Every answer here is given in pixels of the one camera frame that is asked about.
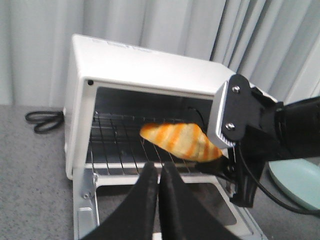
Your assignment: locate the grey curtain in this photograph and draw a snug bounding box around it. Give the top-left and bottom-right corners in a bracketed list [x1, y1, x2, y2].
[0, 0, 320, 107]

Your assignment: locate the wire oven rack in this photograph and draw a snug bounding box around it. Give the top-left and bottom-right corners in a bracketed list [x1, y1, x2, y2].
[85, 112, 198, 176]

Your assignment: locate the orange striped bread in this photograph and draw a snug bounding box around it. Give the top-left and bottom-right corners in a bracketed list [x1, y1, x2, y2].
[139, 123, 223, 163]

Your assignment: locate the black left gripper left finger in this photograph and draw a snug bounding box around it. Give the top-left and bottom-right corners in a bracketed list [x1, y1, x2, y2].
[83, 162, 158, 240]

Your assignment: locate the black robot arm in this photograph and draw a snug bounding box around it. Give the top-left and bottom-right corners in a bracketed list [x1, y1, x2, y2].
[80, 74, 320, 240]

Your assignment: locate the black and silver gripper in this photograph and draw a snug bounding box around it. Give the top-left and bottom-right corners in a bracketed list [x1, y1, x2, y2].
[179, 74, 284, 208]

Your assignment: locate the white Toshiba toaster oven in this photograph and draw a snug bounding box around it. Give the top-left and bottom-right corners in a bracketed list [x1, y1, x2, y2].
[63, 34, 235, 180]

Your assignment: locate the toaster oven glass door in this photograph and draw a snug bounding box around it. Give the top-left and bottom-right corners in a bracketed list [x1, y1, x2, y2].
[72, 163, 267, 240]

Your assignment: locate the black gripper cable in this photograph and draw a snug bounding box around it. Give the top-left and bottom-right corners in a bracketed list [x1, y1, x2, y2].
[237, 142, 320, 216]

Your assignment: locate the black coiled power cable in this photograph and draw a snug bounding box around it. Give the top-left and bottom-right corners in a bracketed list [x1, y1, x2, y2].
[24, 110, 65, 134]

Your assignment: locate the light green plate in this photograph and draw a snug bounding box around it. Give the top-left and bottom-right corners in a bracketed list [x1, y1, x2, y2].
[268, 158, 320, 210]

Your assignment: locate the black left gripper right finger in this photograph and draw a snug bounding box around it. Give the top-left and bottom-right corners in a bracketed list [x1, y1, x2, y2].
[159, 162, 239, 240]

